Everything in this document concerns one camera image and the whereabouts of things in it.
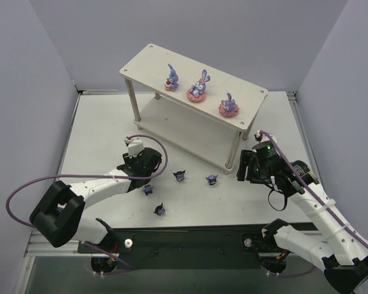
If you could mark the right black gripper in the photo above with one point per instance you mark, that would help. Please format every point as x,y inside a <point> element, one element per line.
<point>243,165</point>

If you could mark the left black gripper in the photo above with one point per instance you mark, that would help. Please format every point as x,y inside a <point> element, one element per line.
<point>151,160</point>

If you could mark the purple bunny with red cake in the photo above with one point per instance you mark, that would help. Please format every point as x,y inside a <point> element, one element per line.
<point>171,83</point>

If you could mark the large bunny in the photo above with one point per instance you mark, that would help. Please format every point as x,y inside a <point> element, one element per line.
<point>197,92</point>

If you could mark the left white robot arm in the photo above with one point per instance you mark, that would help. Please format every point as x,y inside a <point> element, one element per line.
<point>58,215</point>

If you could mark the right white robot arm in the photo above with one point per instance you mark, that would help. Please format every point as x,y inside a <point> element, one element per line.
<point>342,256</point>

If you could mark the light wooden two-tier shelf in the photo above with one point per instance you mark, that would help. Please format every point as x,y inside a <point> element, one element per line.
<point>197,108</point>

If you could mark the purple imp figure left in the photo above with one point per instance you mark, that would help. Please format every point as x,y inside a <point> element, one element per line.
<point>147,189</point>

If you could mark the black-headed figure purple bow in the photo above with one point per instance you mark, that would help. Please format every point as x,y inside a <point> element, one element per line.
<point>179,175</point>

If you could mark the black imp figure front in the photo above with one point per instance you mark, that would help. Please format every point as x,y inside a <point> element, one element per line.
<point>159,210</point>

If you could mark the purple-headed figure black bow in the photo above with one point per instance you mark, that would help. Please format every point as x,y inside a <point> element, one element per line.
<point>211,179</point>

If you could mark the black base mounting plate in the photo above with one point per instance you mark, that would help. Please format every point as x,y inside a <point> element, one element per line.
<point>226,247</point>

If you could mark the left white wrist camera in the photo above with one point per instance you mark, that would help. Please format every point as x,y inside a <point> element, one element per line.
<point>134,145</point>

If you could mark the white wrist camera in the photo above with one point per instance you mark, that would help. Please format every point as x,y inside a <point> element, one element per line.
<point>260,137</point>
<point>134,145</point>

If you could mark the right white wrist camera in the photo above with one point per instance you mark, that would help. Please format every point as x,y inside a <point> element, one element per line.
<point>260,137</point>

